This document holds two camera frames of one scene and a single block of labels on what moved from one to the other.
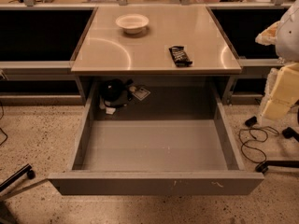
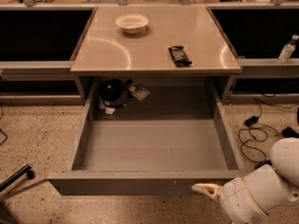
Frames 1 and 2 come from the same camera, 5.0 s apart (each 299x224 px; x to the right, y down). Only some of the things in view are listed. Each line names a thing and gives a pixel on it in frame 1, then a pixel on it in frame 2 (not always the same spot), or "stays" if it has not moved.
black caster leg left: [27, 169] stays
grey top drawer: [156, 157] stays
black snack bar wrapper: [179, 56] stays
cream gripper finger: [267, 36] → [239, 205]
